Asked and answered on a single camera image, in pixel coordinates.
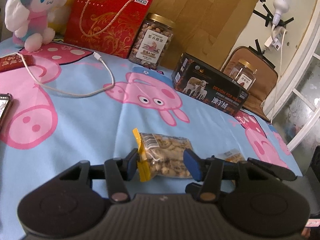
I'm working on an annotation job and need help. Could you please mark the smartphone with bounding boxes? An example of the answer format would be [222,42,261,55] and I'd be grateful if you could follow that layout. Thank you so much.
[0,93,13,128]

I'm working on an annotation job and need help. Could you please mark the black sheep print box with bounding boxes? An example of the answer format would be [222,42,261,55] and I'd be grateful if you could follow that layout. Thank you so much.
[171,53,249,116]

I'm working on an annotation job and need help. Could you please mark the clear jar red label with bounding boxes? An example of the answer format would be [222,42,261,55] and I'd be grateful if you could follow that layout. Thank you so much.
[229,59,258,91]

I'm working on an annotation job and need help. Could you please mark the yellow plush toy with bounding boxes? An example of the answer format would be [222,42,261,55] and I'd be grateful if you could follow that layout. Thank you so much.
[48,0,82,36]

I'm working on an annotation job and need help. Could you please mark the white frosted glass door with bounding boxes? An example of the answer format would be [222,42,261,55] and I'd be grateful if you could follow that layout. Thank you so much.
[262,0,320,153]

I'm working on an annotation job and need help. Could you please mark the clear nut packet yellow edge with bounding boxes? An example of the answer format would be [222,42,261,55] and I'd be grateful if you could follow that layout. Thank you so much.
[132,128,193,182]

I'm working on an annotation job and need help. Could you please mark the small nut packet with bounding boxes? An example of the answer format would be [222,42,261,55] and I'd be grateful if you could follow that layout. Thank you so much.
[215,149,245,163]

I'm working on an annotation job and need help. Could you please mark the Peppa Pig blue bedsheet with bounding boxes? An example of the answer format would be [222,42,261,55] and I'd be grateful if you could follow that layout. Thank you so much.
[1,43,302,239]

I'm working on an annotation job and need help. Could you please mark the white charging cable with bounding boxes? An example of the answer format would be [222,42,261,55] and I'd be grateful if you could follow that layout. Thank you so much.
[17,51,116,98]

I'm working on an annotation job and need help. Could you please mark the pink blue plush toy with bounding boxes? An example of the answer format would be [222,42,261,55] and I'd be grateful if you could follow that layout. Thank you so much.
[4,0,67,52]

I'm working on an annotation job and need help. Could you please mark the wooden board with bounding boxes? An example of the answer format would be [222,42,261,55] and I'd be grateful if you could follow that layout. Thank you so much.
[149,0,258,69]

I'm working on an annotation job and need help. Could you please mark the white wall plug adapter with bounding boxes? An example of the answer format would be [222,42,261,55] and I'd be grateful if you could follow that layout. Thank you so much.
[265,0,290,50]

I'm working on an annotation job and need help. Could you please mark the cashew jar gold lid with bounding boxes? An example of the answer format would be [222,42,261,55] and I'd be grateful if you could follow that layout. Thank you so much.
[129,13,175,69]

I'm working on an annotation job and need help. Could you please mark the red gift bag box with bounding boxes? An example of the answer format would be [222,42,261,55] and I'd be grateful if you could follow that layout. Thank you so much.
[64,0,153,59]

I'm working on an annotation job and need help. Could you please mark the small red packet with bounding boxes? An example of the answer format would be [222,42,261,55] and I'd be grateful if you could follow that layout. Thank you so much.
[0,54,34,73]

